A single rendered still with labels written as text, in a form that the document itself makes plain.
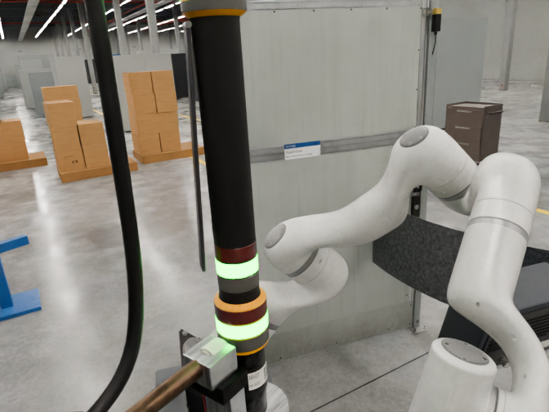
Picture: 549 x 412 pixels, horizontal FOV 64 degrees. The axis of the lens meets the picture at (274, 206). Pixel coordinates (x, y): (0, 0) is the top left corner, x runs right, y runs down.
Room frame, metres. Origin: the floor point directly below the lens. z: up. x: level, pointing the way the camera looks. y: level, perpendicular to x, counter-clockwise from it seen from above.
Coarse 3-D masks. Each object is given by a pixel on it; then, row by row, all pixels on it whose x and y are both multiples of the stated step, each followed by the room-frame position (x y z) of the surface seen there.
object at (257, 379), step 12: (264, 348) 0.32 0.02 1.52; (240, 360) 0.30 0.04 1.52; (252, 360) 0.30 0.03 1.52; (264, 360) 0.31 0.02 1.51; (252, 372) 0.30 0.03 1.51; (264, 372) 0.31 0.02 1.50; (252, 384) 0.30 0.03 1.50; (264, 384) 0.31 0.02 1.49; (252, 396) 0.30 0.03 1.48; (264, 396) 0.31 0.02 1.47; (252, 408) 0.30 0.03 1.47; (264, 408) 0.31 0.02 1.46
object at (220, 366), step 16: (208, 336) 0.31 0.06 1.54; (192, 352) 0.29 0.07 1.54; (224, 352) 0.28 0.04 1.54; (208, 368) 0.27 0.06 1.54; (224, 368) 0.28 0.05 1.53; (240, 368) 0.29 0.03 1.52; (192, 384) 0.29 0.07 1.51; (208, 384) 0.27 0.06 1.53; (224, 384) 0.28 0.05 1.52; (240, 384) 0.28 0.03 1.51; (272, 384) 0.35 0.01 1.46; (208, 400) 0.30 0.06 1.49; (224, 400) 0.27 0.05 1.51; (240, 400) 0.29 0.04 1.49; (272, 400) 0.33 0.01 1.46
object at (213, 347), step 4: (212, 340) 0.30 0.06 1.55; (216, 340) 0.30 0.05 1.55; (220, 340) 0.30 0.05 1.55; (224, 340) 0.30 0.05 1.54; (208, 344) 0.29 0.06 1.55; (212, 344) 0.29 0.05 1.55; (216, 344) 0.29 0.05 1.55; (220, 344) 0.29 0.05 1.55; (224, 344) 0.29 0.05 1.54; (204, 348) 0.29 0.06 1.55; (208, 348) 0.29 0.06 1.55; (212, 348) 0.29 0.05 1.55; (216, 348) 0.29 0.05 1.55; (220, 348) 0.29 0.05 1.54; (204, 352) 0.28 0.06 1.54; (208, 352) 0.28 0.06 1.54; (212, 352) 0.28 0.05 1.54
